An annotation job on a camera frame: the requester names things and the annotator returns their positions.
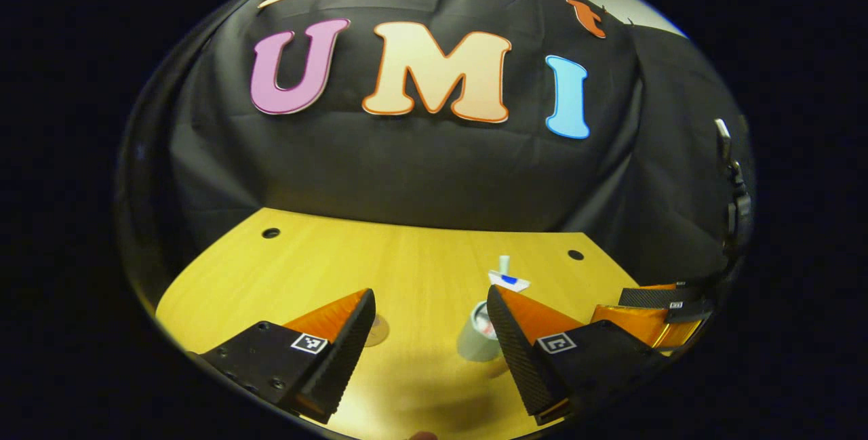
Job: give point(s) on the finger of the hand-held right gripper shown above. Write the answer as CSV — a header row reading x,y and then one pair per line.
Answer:
x,y
658,297
630,325

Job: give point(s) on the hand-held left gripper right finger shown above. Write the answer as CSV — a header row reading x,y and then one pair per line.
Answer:
x,y
519,358

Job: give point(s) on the pale green toothbrush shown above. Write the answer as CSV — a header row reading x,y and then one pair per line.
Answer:
x,y
504,264

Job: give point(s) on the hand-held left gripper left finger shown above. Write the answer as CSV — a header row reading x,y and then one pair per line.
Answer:
x,y
339,358

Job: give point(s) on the round brown coaster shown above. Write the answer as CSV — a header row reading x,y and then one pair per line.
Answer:
x,y
378,331

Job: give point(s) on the white toothpaste tube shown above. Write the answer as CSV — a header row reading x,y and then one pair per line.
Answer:
x,y
519,284

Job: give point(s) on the black backdrop cloth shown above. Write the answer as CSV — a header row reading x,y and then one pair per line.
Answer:
x,y
407,175

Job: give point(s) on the wooden desktop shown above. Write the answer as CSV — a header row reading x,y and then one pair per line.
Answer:
x,y
407,257

